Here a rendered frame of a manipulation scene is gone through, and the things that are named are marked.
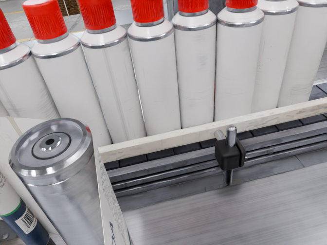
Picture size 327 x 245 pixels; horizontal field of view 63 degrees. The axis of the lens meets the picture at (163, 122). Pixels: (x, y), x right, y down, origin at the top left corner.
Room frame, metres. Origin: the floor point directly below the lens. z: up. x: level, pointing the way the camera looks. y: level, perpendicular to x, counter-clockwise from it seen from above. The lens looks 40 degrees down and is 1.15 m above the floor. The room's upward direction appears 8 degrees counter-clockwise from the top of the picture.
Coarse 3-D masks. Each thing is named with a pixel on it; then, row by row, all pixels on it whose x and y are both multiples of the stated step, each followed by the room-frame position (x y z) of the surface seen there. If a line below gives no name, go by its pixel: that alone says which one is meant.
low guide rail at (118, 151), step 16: (256, 112) 0.27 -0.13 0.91; (272, 112) 0.27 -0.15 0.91; (288, 112) 0.27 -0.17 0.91; (304, 112) 0.27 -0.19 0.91; (320, 112) 0.27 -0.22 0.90; (192, 128) 0.26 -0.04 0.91; (208, 128) 0.25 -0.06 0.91; (224, 128) 0.26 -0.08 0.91; (240, 128) 0.26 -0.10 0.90; (256, 128) 0.26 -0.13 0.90; (112, 144) 0.25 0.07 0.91; (128, 144) 0.24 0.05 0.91; (144, 144) 0.24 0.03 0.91; (160, 144) 0.24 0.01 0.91; (176, 144) 0.25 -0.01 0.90; (112, 160) 0.24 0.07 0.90
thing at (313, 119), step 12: (324, 84) 0.36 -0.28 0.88; (312, 96) 0.34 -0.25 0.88; (324, 96) 0.33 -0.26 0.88; (300, 120) 0.28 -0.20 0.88; (312, 120) 0.28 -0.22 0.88; (324, 120) 0.28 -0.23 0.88; (252, 132) 0.27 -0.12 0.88; (264, 132) 0.27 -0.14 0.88; (192, 144) 0.26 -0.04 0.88; (204, 144) 0.26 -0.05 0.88; (144, 156) 0.25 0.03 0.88; (156, 156) 0.25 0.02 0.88; (168, 156) 0.25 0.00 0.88; (108, 168) 0.24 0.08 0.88
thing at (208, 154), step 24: (144, 120) 0.33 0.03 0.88; (264, 144) 0.25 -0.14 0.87; (288, 144) 0.26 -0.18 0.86; (312, 144) 0.27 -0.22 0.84; (120, 168) 0.24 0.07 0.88; (144, 168) 0.23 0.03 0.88; (168, 168) 0.24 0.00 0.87; (192, 168) 0.24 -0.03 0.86; (216, 168) 0.25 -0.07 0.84; (120, 192) 0.23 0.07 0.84
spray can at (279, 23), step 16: (272, 0) 0.30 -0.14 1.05; (288, 0) 0.30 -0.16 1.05; (272, 16) 0.29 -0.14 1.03; (288, 16) 0.29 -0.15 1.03; (272, 32) 0.29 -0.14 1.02; (288, 32) 0.29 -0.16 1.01; (272, 48) 0.29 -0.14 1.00; (288, 48) 0.30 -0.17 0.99; (272, 64) 0.29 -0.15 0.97; (256, 80) 0.30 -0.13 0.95; (272, 80) 0.29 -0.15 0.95; (256, 96) 0.30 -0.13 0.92; (272, 96) 0.29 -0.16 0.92
